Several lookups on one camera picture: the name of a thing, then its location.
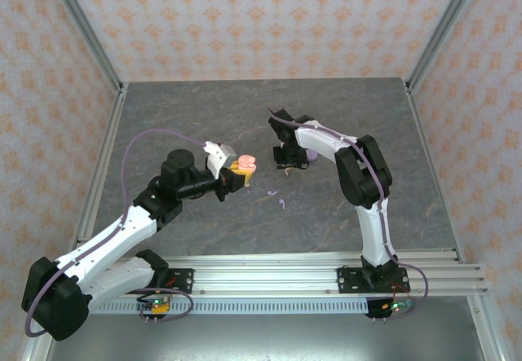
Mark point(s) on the pink earbud charging case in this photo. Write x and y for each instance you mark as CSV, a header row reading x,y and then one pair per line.
x,y
247,162

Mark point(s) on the purple earbud charging case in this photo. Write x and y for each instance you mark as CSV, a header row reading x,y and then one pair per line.
x,y
312,157

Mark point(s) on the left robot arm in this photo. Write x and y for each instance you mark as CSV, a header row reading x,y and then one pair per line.
x,y
110,234

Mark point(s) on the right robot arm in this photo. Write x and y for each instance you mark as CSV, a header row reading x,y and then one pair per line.
x,y
367,173

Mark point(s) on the grey metal sheet panel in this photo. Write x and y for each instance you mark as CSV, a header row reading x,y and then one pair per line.
x,y
261,336

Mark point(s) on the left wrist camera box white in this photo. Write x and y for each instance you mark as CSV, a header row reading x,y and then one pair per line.
x,y
220,155

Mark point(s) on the left aluminium side rail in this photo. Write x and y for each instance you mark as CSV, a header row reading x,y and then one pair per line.
x,y
110,133

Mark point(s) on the aluminium side rail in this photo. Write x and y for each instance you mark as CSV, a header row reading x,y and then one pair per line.
x,y
110,133
420,133

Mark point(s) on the aluminium mounting rail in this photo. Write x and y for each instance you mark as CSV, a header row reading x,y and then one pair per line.
x,y
265,273

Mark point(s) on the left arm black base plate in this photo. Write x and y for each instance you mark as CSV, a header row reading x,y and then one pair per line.
x,y
183,281

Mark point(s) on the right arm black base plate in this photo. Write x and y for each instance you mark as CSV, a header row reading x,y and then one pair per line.
x,y
346,279

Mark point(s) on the right aluminium side rail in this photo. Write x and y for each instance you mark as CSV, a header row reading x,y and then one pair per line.
x,y
420,133

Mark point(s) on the left aluminium frame post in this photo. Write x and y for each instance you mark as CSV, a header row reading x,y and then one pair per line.
x,y
81,31

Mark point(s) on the aluminium frame post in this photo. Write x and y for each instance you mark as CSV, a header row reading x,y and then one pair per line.
x,y
444,31
81,31

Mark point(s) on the right aluminium frame post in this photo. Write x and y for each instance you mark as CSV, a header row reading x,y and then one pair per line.
x,y
444,31

